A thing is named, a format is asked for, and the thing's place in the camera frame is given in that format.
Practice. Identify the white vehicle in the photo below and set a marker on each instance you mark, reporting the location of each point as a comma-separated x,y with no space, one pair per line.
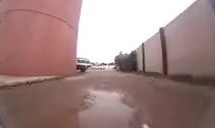
82,65

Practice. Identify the puddle of water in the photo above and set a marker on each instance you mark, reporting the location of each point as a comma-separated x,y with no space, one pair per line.
105,106

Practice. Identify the brown dirt road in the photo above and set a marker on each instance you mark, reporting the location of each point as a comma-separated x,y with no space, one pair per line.
45,100

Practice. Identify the robot's own part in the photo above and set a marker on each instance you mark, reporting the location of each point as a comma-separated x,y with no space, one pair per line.
145,126

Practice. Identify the red building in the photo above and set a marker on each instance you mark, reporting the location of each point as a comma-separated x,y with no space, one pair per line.
38,40

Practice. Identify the pale pavement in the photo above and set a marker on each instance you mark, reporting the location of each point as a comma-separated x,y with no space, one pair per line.
15,80

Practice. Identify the pale wall with dark pillars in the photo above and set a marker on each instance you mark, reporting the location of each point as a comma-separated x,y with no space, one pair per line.
191,43

